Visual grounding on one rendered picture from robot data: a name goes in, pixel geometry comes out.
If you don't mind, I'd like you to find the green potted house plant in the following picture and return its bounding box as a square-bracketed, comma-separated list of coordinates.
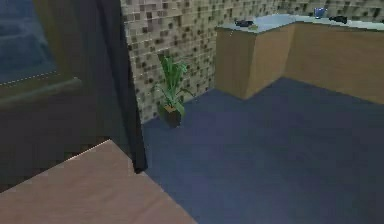
[153, 54, 195, 129]

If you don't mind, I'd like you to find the black pan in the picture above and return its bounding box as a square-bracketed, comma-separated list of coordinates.
[234, 18, 256, 28]

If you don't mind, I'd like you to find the wooden kitchen counter cabinet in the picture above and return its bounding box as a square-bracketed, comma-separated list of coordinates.
[214, 13, 384, 106]

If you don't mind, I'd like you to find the brown wooden table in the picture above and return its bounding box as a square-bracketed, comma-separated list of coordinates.
[0, 139, 198, 224]

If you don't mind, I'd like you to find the black oven with glass door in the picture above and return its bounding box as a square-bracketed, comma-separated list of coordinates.
[0, 0, 149, 194]

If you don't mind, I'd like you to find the blue cup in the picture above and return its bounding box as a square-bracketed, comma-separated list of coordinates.
[313, 7, 328, 19]

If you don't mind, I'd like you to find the black flat utensil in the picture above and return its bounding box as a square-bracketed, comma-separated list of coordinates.
[328, 15, 349, 24]

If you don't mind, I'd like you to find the grey oven handle bar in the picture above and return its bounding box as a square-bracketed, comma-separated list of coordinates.
[0, 77, 83, 108]

